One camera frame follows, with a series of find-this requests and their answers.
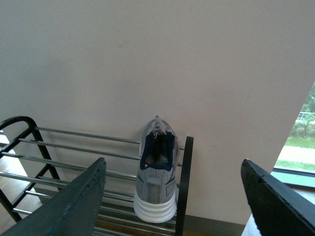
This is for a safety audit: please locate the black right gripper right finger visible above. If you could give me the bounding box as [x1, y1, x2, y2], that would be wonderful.
[241, 159, 315, 236]

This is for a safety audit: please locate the black metal shoe rack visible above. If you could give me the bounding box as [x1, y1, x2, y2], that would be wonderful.
[0, 116, 193, 236]

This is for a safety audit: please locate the dark window frame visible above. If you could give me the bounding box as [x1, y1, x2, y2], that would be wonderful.
[271, 167, 315, 188]

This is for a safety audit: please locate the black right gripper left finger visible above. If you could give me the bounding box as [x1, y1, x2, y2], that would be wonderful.
[3, 158, 106, 236]

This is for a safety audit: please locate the grey knit sneaker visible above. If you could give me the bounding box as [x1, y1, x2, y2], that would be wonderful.
[133, 116, 180, 223]

